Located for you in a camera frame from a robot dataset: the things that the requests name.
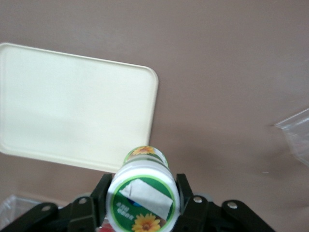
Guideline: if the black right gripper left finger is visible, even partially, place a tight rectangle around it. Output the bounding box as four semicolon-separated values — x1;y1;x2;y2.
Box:
69;173;113;232

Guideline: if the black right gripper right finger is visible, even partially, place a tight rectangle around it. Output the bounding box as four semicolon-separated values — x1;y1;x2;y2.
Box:
173;173;218;232

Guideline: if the green gum bottle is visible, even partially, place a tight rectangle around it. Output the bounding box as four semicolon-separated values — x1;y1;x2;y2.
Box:
105;145;181;232

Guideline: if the cream plastic tray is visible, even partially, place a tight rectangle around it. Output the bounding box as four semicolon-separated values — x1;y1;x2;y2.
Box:
0;42;159;173

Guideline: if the clear acrylic bottle rack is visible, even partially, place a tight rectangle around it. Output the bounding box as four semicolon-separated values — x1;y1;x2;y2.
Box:
0;192;58;218

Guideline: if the clear acrylic stepped stand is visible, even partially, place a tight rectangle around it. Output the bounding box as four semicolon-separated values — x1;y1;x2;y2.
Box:
273;107;309;168

